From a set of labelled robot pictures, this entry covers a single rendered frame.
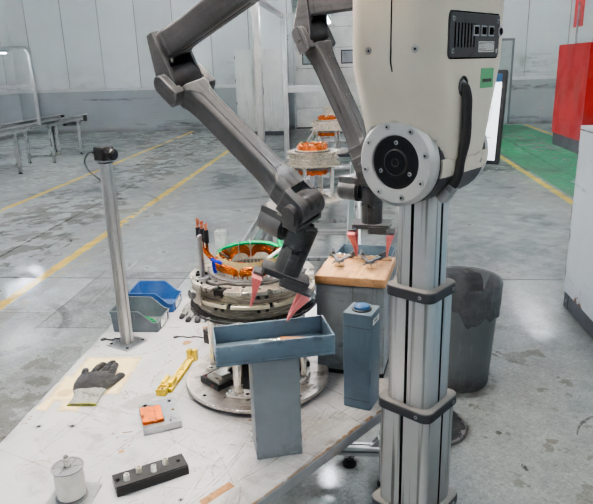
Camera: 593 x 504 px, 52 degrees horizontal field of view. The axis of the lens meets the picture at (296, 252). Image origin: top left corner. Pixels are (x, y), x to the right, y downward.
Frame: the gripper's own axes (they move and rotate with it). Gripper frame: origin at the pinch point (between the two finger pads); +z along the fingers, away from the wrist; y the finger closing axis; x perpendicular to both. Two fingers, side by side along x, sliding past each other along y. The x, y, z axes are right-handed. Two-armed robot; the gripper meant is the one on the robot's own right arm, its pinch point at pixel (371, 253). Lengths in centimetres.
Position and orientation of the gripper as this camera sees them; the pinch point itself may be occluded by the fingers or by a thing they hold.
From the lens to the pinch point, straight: 169.3
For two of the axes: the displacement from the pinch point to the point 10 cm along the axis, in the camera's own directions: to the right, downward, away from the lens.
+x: -2.5, 3.1, -9.2
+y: -9.7, -0.4, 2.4
